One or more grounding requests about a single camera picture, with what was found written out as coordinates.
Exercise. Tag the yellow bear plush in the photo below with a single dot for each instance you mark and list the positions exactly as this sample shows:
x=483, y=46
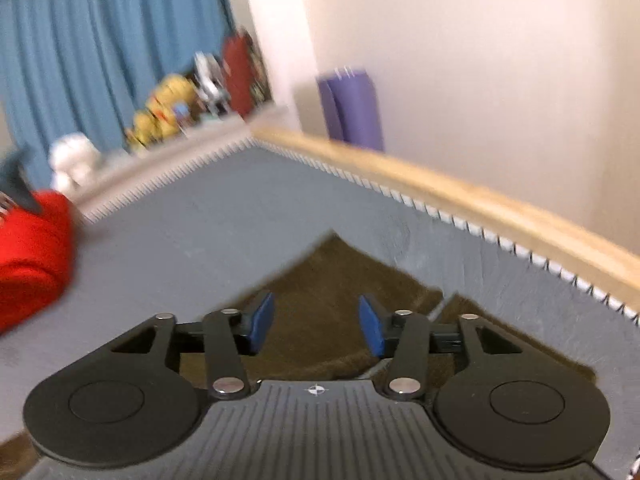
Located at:
x=147, y=130

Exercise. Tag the panda plush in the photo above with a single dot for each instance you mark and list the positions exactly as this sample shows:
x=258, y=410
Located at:
x=212, y=95

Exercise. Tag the pale blue striped pouch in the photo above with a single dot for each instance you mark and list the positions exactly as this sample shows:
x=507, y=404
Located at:
x=205, y=67

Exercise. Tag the wooden bed frame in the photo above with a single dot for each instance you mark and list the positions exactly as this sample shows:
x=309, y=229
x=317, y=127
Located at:
x=450, y=195

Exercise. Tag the white mushroom plush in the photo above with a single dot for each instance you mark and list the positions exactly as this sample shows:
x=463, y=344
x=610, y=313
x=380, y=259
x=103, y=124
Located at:
x=72, y=160

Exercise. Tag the yellow duck plush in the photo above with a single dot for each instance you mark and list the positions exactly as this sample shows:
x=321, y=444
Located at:
x=172, y=95

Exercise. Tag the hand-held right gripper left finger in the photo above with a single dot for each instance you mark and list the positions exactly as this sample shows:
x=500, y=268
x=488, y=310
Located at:
x=261, y=322

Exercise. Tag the white window ledge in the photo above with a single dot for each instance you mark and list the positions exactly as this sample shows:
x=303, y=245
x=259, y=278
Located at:
x=175, y=152

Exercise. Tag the grey quilted mattress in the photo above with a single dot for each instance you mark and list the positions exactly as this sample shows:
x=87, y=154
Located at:
x=200, y=220

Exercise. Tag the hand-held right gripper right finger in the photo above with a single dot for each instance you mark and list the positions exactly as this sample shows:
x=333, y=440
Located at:
x=371, y=327

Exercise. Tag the red folded quilt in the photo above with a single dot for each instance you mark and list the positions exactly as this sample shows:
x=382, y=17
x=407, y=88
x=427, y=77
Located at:
x=30, y=255

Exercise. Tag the dark red cushion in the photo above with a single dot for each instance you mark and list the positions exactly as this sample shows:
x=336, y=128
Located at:
x=239, y=75

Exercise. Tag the blue curtain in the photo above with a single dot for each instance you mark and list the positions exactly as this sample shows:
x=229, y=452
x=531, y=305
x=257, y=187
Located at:
x=100, y=50

